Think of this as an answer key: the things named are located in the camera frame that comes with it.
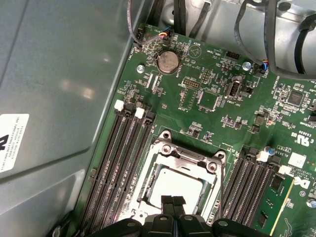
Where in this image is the green RAM stick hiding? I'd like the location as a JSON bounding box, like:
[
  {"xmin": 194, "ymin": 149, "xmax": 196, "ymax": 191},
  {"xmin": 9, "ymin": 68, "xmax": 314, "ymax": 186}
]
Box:
[{"xmin": 255, "ymin": 172, "xmax": 296, "ymax": 237}]

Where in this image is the metal socket cover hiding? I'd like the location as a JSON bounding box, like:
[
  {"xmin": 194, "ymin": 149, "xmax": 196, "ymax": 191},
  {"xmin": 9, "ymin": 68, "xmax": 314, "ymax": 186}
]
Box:
[{"xmin": 130, "ymin": 142, "xmax": 227, "ymax": 223}]

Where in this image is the round coin cell battery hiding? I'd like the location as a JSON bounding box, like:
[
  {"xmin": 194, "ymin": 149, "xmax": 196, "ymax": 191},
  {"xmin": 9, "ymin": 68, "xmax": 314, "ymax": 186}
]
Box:
[{"xmin": 156, "ymin": 50, "xmax": 180, "ymax": 74}]

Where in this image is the silver CPU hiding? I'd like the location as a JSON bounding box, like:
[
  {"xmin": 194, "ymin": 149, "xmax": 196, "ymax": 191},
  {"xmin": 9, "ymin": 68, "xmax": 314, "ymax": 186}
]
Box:
[{"xmin": 147, "ymin": 168, "xmax": 206, "ymax": 211}]

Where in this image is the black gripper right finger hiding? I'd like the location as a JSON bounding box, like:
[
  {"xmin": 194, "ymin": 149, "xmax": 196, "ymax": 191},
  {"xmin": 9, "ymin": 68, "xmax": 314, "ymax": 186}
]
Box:
[{"xmin": 173, "ymin": 196, "xmax": 270, "ymax": 237}]

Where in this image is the CPU socket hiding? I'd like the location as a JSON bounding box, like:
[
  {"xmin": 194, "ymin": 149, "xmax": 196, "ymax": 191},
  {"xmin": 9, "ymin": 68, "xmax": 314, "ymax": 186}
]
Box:
[{"xmin": 128, "ymin": 129, "xmax": 228, "ymax": 223}]

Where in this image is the white case label sticker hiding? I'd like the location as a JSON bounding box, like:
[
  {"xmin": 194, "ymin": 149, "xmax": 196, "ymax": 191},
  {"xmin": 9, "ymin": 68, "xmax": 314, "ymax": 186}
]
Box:
[{"xmin": 0, "ymin": 113, "xmax": 30, "ymax": 173}]

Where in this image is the silver internal USB port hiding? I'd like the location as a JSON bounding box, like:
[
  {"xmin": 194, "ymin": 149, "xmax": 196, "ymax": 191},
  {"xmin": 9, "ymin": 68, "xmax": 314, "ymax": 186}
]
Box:
[{"xmin": 226, "ymin": 81, "xmax": 241, "ymax": 99}]

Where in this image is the dark round fan cable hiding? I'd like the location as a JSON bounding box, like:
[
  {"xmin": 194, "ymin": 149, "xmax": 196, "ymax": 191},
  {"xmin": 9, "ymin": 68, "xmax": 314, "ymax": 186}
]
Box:
[{"xmin": 234, "ymin": 0, "xmax": 269, "ymax": 75}]

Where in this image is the black and grey PC case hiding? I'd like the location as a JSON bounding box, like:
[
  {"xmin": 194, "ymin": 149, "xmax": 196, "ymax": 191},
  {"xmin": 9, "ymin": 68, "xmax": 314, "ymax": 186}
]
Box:
[{"xmin": 0, "ymin": 0, "xmax": 316, "ymax": 237}]

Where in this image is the thick black round cable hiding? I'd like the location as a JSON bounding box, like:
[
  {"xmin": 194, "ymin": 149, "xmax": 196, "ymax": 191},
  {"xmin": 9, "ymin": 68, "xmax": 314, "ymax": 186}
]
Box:
[
  {"xmin": 265, "ymin": 0, "xmax": 316, "ymax": 81},
  {"xmin": 294, "ymin": 14, "xmax": 316, "ymax": 75}
]

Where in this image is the metal socket locking lever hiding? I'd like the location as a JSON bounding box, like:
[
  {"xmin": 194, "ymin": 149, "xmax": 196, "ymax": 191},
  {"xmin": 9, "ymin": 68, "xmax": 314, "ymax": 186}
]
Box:
[{"xmin": 219, "ymin": 160, "xmax": 225, "ymax": 220}]

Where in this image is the flat black cable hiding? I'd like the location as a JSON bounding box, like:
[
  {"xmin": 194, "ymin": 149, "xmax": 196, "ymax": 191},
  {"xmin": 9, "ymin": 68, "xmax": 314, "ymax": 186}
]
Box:
[
  {"xmin": 189, "ymin": 0, "xmax": 212, "ymax": 39},
  {"xmin": 172, "ymin": 0, "xmax": 186, "ymax": 35}
]

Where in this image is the green Dell motherboard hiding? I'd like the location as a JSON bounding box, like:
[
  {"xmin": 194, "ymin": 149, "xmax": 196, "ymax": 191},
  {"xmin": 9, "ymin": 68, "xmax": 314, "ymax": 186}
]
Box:
[{"xmin": 79, "ymin": 23, "xmax": 316, "ymax": 237}]

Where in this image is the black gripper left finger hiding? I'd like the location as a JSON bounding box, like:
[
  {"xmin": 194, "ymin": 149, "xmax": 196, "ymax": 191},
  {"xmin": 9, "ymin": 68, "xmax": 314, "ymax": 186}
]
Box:
[{"xmin": 86, "ymin": 195, "xmax": 176, "ymax": 237}]

